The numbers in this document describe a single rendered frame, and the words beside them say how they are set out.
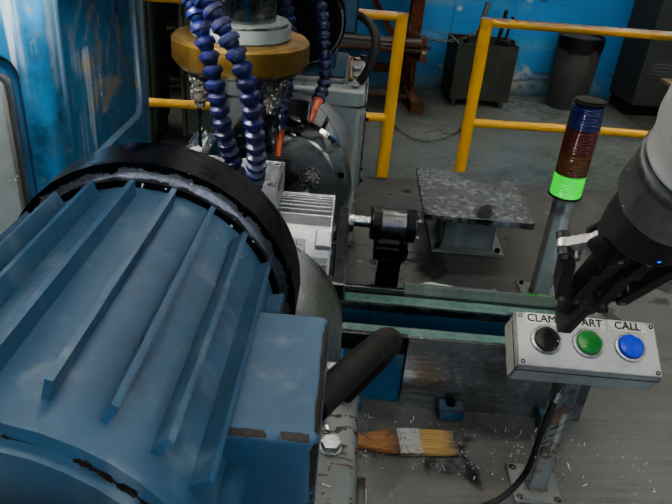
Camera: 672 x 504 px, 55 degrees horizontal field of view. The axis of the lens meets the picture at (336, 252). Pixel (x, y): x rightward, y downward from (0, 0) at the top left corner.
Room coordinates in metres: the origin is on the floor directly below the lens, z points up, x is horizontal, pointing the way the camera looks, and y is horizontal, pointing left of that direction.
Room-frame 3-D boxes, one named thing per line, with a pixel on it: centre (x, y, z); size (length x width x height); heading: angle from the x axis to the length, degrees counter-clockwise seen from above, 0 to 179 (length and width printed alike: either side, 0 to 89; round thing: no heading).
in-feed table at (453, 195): (1.40, -0.30, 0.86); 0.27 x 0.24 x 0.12; 0
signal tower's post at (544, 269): (1.17, -0.43, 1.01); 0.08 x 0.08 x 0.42; 0
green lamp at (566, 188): (1.17, -0.43, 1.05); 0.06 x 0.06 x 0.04
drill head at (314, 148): (1.21, 0.11, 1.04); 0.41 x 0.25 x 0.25; 0
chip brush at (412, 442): (0.71, -0.10, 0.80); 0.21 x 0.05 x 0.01; 95
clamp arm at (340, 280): (0.90, -0.01, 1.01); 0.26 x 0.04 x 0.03; 0
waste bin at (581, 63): (5.75, -1.90, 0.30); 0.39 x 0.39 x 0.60
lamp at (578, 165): (1.17, -0.43, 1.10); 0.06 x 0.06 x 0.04
